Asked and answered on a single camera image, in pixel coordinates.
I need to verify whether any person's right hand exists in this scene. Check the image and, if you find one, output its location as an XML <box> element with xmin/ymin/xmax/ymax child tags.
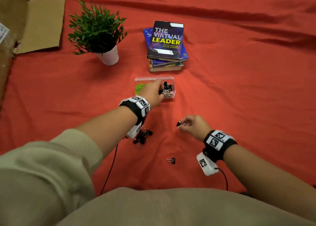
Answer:
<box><xmin>176</xmin><ymin>114</ymin><xmax>212</xmax><ymax>142</ymax></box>

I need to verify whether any person's left hand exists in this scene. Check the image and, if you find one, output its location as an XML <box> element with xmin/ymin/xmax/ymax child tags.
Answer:
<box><xmin>138</xmin><ymin>80</ymin><xmax>165</xmax><ymax>109</ymax></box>

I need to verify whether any clear two-compartment plastic box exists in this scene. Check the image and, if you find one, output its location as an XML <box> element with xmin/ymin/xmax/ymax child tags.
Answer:
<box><xmin>135</xmin><ymin>75</ymin><xmax>176</xmax><ymax>99</ymax></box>

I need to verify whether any cluster of black binder clips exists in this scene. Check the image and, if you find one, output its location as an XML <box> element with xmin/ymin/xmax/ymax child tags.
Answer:
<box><xmin>132</xmin><ymin>128</ymin><xmax>153</xmax><ymax>149</ymax></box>

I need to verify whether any person's left forearm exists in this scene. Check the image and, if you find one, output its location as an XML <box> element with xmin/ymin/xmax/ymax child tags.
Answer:
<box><xmin>74</xmin><ymin>106</ymin><xmax>138</xmax><ymax>160</ymax></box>

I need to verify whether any person's right forearm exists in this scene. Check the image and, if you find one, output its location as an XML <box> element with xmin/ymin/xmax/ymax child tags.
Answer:
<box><xmin>223</xmin><ymin>144</ymin><xmax>316</xmax><ymax>221</ymax></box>

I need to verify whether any brown cardboard box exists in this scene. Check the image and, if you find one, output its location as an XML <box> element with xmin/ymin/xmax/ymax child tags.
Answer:
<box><xmin>0</xmin><ymin>0</ymin><xmax>66</xmax><ymax>110</ymax></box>

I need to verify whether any left black marker wristband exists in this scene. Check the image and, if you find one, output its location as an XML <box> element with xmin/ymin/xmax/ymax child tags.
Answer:
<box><xmin>119</xmin><ymin>95</ymin><xmax>151</xmax><ymax>125</ymax></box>

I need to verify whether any black marker wristband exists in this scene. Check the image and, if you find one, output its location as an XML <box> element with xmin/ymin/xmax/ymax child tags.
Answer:
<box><xmin>119</xmin><ymin>95</ymin><xmax>151</xmax><ymax>125</ymax></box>
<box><xmin>202</xmin><ymin>130</ymin><xmax>238</xmax><ymax>163</ymax></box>

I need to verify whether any olive brown book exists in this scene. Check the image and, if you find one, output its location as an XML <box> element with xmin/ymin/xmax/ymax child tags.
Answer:
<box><xmin>149</xmin><ymin>59</ymin><xmax>184</xmax><ymax>73</ymax></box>

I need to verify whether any blue and yellow book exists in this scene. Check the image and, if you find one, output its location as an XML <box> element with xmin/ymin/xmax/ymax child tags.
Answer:
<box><xmin>152</xmin><ymin>59</ymin><xmax>184</xmax><ymax>68</ymax></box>

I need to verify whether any right black marker wristband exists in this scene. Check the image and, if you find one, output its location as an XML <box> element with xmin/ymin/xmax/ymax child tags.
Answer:
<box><xmin>202</xmin><ymin>130</ymin><xmax>238</xmax><ymax>163</ymax></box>

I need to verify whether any black book with yellow print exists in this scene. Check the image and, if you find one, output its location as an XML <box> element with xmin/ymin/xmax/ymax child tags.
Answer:
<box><xmin>147</xmin><ymin>20</ymin><xmax>185</xmax><ymax>63</ymax></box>

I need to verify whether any red cloth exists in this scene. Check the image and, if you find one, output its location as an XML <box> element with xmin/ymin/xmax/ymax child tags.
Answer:
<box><xmin>0</xmin><ymin>0</ymin><xmax>316</xmax><ymax>197</ymax></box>

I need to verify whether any green plant in white pot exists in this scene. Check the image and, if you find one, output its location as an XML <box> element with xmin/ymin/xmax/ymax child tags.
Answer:
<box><xmin>68</xmin><ymin>0</ymin><xmax>128</xmax><ymax>66</ymax></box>

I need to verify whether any beige sweater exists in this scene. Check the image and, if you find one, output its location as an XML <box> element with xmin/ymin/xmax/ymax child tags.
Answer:
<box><xmin>0</xmin><ymin>128</ymin><xmax>316</xmax><ymax>226</ymax></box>

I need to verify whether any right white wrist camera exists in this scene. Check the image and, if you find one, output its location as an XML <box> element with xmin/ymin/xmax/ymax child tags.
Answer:
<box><xmin>196</xmin><ymin>152</ymin><xmax>220</xmax><ymax>177</ymax></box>

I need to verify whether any right black camera cable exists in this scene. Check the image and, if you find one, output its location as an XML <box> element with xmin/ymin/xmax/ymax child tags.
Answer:
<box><xmin>215</xmin><ymin>168</ymin><xmax>229</xmax><ymax>191</ymax></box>

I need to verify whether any black camera cable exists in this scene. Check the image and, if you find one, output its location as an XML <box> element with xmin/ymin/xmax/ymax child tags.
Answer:
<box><xmin>99</xmin><ymin>144</ymin><xmax>119</xmax><ymax>196</ymax></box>
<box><xmin>215</xmin><ymin>168</ymin><xmax>229</xmax><ymax>191</ymax></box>

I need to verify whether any left black camera cable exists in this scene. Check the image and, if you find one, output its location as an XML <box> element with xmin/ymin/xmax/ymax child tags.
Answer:
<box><xmin>99</xmin><ymin>144</ymin><xmax>119</xmax><ymax>196</ymax></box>

